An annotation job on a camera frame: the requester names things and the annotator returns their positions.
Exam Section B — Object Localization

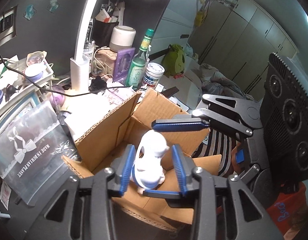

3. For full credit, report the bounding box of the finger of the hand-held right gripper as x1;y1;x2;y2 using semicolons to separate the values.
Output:
151;93;263;138
143;189;195;208

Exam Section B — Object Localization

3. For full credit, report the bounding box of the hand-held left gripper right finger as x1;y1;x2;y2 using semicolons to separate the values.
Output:
170;144;291;240

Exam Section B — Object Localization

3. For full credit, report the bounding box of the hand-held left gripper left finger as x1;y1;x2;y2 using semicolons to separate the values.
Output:
26;144;137;240

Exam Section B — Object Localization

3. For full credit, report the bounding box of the white animal figurine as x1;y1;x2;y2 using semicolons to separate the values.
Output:
132;129;169;194

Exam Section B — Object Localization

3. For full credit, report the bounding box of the brown cardboard box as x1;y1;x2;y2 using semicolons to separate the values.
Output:
61;87;222;232

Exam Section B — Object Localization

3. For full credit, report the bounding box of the black and white striped cloth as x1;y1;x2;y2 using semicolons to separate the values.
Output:
191;127;238;178

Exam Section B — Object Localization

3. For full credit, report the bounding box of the white jar with blue label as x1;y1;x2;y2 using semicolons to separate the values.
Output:
143;62;166;89

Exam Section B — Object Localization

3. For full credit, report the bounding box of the grey crumpled bedding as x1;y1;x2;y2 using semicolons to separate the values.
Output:
199;63;260;103

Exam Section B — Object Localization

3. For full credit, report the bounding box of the green plush backpack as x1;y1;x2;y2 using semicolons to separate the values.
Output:
161;44;187;77

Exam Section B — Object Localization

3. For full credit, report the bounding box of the green glass bottle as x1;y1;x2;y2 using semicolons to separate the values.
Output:
125;29;155;88

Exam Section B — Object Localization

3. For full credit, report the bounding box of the orange printed cloth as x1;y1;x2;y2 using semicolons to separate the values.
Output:
266;180;308;236

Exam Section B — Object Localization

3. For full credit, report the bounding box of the beige wardrobe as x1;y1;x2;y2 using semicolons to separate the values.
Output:
188;0;298;96

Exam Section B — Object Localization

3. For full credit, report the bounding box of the black crumpled cloth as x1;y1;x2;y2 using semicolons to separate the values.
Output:
89;76;111;92

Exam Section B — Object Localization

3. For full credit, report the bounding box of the clear gift bag with bow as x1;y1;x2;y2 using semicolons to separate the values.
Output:
0;101;81;207

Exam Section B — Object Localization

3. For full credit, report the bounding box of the purple ball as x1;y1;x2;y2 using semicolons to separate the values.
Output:
50;85;67;106

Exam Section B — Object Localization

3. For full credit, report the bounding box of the white round humidifier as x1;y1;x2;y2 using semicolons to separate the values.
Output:
109;25;137;53

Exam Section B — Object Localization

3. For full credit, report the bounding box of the white desk lamp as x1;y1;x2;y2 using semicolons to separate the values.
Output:
70;0;107;92

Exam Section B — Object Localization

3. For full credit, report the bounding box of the clear glass jar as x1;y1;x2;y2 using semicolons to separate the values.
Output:
83;40;96;58

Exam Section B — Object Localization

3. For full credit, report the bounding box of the black mesh pen holder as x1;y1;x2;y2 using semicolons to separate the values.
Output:
93;17;119;47

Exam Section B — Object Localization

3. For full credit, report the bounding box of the purple rimmed bowl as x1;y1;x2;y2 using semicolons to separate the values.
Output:
24;62;46;82

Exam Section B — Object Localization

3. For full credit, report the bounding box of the scalloped decorative card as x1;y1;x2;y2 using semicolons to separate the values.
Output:
26;51;48;66

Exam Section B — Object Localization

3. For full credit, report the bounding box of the purple photo card frame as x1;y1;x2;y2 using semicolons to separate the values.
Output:
114;47;136;82

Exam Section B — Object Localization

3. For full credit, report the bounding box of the black cable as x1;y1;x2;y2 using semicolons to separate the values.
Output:
0;39;142;98

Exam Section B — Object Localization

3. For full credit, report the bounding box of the teal picture frame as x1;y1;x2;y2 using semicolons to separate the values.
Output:
0;90;42;137

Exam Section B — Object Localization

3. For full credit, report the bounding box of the cartoon wall sticker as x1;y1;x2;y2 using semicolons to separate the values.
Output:
47;0;60;13
24;4;37;20

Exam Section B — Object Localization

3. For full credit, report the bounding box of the wall socket panel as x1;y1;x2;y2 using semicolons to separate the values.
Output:
0;5;18;41

